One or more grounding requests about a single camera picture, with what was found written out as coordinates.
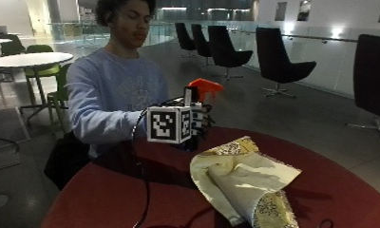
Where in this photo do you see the spray bottle with orange trigger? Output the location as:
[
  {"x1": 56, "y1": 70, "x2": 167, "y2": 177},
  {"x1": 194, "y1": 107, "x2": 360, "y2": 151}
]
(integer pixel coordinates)
[{"x1": 182, "y1": 77, "x2": 225, "y2": 106}]

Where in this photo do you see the white cube with black markers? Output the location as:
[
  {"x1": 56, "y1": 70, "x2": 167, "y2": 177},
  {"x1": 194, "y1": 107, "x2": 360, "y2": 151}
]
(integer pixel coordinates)
[{"x1": 145, "y1": 102, "x2": 205, "y2": 145}]

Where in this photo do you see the black swivel lounge chair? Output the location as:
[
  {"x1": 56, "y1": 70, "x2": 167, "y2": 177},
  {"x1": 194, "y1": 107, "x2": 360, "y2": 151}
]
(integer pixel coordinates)
[
  {"x1": 189, "y1": 23, "x2": 214, "y2": 67},
  {"x1": 206, "y1": 25, "x2": 254, "y2": 81},
  {"x1": 254, "y1": 27, "x2": 317, "y2": 100},
  {"x1": 343, "y1": 33, "x2": 380, "y2": 143},
  {"x1": 173, "y1": 22, "x2": 198, "y2": 59}
]

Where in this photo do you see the yellow gold patterned cloth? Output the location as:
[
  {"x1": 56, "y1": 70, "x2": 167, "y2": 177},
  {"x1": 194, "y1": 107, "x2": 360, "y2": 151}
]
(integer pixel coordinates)
[{"x1": 189, "y1": 136, "x2": 303, "y2": 228}]

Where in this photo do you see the the person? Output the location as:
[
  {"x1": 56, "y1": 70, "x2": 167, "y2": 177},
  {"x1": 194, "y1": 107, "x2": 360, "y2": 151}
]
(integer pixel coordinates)
[{"x1": 64, "y1": 0, "x2": 174, "y2": 160}]

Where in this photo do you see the metal handrail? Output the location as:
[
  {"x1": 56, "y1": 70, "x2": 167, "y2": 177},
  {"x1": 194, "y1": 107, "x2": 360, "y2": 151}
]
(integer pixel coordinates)
[{"x1": 226, "y1": 28, "x2": 360, "y2": 45}]

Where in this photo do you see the green chair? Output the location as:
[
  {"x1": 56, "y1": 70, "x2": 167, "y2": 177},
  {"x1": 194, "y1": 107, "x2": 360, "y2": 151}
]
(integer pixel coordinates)
[
  {"x1": 22, "y1": 44, "x2": 62, "y2": 107},
  {"x1": 45, "y1": 62, "x2": 73, "y2": 135}
]

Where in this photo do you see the black seat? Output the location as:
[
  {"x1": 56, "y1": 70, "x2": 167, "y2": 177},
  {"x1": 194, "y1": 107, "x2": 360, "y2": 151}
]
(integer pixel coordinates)
[{"x1": 42, "y1": 130, "x2": 92, "y2": 192}]

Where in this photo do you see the glass balustrade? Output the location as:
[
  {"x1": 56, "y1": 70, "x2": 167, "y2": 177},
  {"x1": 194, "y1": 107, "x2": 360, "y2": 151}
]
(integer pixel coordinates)
[{"x1": 48, "y1": 20, "x2": 175, "y2": 48}]

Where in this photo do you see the large round white table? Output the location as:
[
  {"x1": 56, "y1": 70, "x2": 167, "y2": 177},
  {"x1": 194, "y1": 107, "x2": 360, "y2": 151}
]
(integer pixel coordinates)
[{"x1": 0, "y1": 51, "x2": 74, "y2": 127}]

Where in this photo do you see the dark chair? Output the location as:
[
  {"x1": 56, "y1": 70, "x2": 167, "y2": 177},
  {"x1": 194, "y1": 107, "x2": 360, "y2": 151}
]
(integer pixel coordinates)
[{"x1": 0, "y1": 33, "x2": 26, "y2": 57}]

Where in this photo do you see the black glove cable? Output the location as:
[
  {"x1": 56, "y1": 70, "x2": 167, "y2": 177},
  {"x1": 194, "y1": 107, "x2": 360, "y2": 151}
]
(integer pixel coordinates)
[{"x1": 130, "y1": 96, "x2": 187, "y2": 228}]

